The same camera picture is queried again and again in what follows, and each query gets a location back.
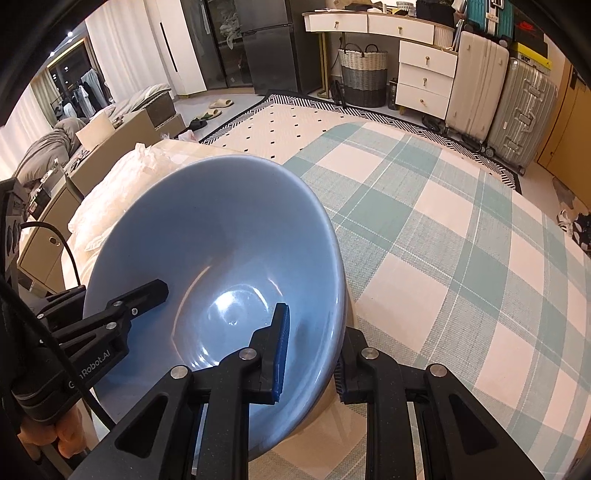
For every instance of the dark water bottle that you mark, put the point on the dark water bottle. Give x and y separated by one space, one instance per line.
393 94

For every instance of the woven laundry basket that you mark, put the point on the woven laundry basket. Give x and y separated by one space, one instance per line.
362 76

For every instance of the white wardrobe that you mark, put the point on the white wardrobe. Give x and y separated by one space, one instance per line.
182 50

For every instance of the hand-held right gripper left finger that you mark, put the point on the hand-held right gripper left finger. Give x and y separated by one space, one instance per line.
280 350

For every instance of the beige low cabinet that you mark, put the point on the beige low cabinet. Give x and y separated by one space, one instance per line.
51 217

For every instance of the teal plaid tablecloth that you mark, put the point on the teal plaid tablecloth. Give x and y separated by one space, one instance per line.
438 277

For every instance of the white curtain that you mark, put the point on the white curtain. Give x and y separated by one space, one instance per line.
120 55

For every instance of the white vanity desk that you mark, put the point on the white vanity desk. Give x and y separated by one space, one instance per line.
420 60

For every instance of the black refrigerator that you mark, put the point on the black refrigerator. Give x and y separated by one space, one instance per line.
277 50

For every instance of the beige suitcase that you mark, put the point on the beige suitcase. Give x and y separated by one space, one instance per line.
475 87

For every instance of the grey blanket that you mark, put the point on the grey blanket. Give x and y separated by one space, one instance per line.
51 147

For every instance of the black and white rug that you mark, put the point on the black and white rug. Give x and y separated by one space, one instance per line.
295 124

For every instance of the black bag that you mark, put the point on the black bag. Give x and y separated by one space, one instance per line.
434 11

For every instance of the grey striped cushion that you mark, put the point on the grey striped cushion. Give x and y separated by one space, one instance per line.
138 99

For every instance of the black shoe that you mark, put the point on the black shoe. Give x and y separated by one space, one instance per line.
582 233

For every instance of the wooden door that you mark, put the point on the wooden door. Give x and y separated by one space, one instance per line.
568 138

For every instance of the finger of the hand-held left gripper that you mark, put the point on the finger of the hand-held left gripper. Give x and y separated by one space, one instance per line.
143 297
64 302

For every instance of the beige slipper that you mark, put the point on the beige slipper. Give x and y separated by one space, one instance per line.
220 102

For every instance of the teal suitcase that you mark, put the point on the teal suitcase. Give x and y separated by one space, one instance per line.
487 18

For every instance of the hanging clothes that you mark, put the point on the hanging clothes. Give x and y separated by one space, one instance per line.
85 92

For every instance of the silver suitcase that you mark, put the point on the silver suitcase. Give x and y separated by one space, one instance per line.
521 115

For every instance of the red and black shoebox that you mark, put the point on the red and black shoebox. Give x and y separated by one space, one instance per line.
531 28

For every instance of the dark glass cabinet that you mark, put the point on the dark glass cabinet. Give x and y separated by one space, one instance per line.
217 46

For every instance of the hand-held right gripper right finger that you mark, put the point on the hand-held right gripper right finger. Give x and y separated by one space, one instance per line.
355 364

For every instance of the white box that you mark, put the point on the white box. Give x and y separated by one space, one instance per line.
94 131

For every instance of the person's left hand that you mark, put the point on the person's left hand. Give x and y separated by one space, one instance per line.
51 427

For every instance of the yellow and black shoebox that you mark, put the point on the yellow and black shoebox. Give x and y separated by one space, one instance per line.
531 50

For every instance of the clear plastic bubble wrap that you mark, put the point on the clear plastic bubble wrap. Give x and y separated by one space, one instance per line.
120 184

